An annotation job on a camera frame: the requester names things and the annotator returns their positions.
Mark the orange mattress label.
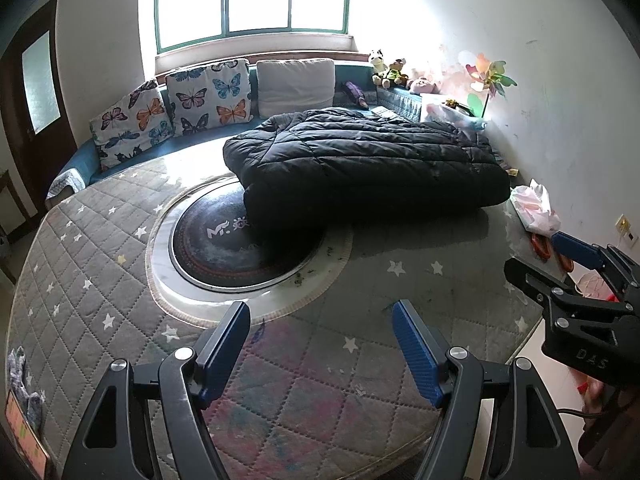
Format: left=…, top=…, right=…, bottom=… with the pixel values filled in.
left=4, top=391, right=51, bottom=466

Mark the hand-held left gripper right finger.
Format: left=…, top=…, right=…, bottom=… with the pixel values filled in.
left=391, top=300, right=581, bottom=480

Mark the brown bear plush toy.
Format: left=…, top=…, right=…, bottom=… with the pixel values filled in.
left=382, top=58, right=408, bottom=87

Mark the large butterfly print pillow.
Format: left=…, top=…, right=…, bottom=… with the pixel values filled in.
left=165, top=58, right=253, bottom=138

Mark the blue bed surround cushion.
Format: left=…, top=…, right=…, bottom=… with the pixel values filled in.
left=45, top=60, right=496, bottom=201

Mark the green framed window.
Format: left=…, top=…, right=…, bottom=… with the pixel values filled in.
left=152, top=0, right=353, bottom=54

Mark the plain white pillow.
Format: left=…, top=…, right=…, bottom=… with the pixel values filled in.
left=256, top=58, right=336, bottom=120

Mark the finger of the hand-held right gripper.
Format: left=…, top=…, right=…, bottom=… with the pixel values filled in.
left=551, top=231, right=640, bottom=306
left=504, top=256, right=586, bottom=311

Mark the clear plastic bag of toys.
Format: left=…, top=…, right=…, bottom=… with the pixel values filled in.
left=422, top=97, right=488, bottom=128

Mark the black puffer jacket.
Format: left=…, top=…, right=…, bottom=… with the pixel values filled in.
left=222, top=107, right=512, bottom=233

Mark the brown door with glass pane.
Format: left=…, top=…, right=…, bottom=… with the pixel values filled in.
left=0, top=0, right=76, bottom=221

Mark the round grey quilted mattress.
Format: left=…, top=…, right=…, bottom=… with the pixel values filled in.
left=5, top=157, right=551, bottom=466

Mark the black cable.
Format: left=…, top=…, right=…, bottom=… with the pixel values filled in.
left=556, top=407, right=608, bottom=419

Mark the panda plush toy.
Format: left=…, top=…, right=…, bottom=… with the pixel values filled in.
left=369, top=50, right=391, bottom=86

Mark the white plastic bag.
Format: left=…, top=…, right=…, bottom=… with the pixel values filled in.
left=510, top=180, right=563, bottom=236

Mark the pink plastic item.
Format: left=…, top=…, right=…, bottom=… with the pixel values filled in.
left=572, top=272, right=623, bottom=303

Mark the grey patterned cloth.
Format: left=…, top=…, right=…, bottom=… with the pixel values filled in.
left=6, top=346, right=46, bottom=428

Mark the pink plush toy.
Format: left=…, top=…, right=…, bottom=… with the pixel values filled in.
left=406, top=76, right=442, bottom=95

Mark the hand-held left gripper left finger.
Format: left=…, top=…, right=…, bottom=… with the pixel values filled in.
left=60, top=301, right=252, bottom=480

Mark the purple folded umbrella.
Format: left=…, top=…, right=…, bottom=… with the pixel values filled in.
left=342, top=81, right=371, bottom=109

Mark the small butterfly print pillow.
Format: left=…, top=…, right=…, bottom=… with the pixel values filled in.
left=89, top=78, right=173, bottom=172

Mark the colourful pinwheel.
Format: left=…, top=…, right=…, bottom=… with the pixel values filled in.
left=465, top=52, right=518, bottom=118

